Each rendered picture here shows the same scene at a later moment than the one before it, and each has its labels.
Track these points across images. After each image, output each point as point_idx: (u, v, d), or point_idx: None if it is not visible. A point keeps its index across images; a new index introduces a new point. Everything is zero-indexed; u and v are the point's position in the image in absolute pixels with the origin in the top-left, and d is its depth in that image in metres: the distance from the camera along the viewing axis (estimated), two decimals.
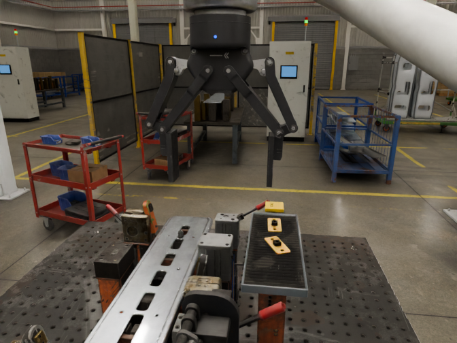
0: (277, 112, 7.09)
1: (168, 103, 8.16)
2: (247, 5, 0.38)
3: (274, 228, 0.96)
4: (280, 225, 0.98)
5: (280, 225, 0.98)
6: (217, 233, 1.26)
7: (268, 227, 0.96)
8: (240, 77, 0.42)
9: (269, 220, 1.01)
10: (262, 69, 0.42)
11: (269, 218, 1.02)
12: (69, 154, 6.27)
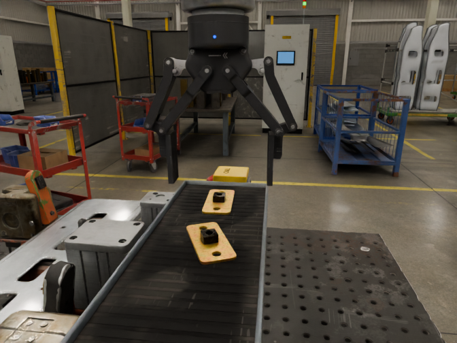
0: (273, 102, 6.60)
1: None
2: (246, 5, 0.38)
3: (216, 207, 0.46)
4: (231, 201, 0.48)
5: (230, 202, 0.48)
6: (145, 224, 0.76)
7: (205, 205, 0.47)
8: (239, 77, 0.42)
9: (212, 192, 0.51)
10: (261, 69, 0.42)
11: (213, 190, 0.52)
12: (47, 145, 5.78)
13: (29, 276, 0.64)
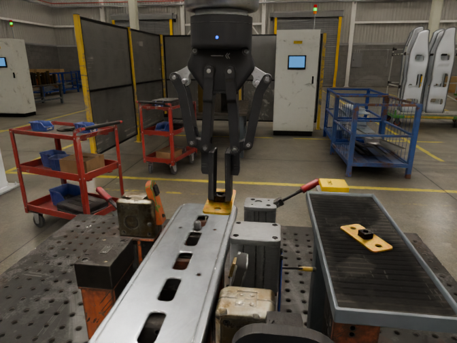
0: (283, 105, 6.76)
1: (169, 96, 7.82)
2: (249, 5, 0.38)
3: (217, 207, 0.46)
4: (232, 201, 0.48)
5: (230, 202, 0.48)
6: None
7: (206, 205, 0.47)
8: (235, 84, 0.42)
9: None
10: (257, 81, 0.42)
11: None
12: (65, 148, 5.94)
13: None
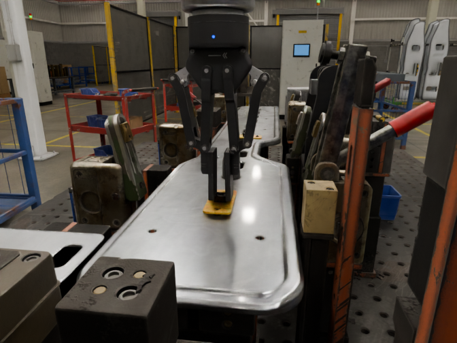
0: None
1: None
2: (245, 4, 0.38)
3: (217, 207, 0.46)
4: (232, 201, 0.48)
5: (231, 202, 0.48)
6: None
7: (207, 205, 0.47)
8: (232, 82, 0.42)
9: None
10: (254, 79, 0.42)
11: None
12: None
13: None
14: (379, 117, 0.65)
